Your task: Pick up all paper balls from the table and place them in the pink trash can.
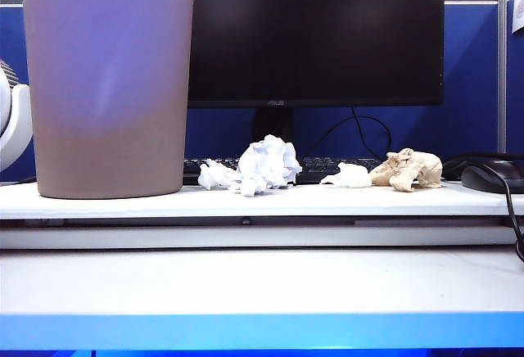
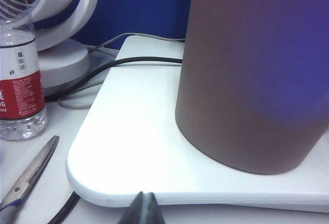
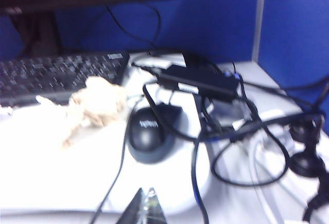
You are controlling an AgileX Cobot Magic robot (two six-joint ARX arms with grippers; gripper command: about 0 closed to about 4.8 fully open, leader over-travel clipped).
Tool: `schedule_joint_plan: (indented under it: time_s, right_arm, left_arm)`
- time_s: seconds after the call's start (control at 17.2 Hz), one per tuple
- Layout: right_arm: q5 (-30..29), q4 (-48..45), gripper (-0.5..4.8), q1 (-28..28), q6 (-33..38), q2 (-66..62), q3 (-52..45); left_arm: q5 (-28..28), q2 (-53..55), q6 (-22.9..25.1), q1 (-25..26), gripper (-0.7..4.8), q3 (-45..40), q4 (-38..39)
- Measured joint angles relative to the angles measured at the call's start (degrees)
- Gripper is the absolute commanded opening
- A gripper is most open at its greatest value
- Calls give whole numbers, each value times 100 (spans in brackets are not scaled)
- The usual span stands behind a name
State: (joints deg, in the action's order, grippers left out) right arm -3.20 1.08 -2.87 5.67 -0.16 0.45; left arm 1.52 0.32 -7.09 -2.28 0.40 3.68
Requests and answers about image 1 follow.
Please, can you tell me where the large white paper ball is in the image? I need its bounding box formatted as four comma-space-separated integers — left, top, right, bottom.
236, 133, 304, 197

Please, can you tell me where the small white paper ball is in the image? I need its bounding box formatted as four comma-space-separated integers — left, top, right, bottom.
197, 158, 242, 191

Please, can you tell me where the small cream paper ball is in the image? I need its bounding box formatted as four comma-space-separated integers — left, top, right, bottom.
319, 161, 373, 189

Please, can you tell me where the tan paper ball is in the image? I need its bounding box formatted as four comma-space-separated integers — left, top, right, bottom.
369, 147, 444, 192

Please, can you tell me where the black monitor stand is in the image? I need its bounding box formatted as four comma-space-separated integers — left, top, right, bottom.
251, 106, 296, 149

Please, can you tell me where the white desk riser board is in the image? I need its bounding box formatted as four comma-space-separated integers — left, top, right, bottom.
0, 178, 524, 219

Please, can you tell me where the black computer keyboard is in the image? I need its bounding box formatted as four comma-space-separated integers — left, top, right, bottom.
183, 156, 386, 186

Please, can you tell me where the black computer monitor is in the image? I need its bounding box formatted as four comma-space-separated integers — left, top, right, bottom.
157, 0, 445, 109

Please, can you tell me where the grey plastic waste bin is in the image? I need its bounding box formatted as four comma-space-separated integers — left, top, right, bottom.
18, 0, 196, 201

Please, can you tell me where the black computer mouse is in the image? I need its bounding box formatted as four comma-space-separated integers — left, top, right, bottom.
460, 159, 524, 194

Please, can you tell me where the white desk fan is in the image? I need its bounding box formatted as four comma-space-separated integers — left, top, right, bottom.
0, 57, 36, 174

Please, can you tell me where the white paper sheet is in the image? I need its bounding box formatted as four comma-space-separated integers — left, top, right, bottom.
511, 0, 524, 34

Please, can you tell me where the thin black monitor cable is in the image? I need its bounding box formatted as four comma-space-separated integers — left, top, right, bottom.
313, 106, 393, 161

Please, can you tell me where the thick black mouse cable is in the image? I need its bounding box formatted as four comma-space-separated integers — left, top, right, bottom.
440, 151, 524, 264

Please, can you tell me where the grey partition post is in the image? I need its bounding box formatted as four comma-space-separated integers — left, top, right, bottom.
497, 0, 508, 153

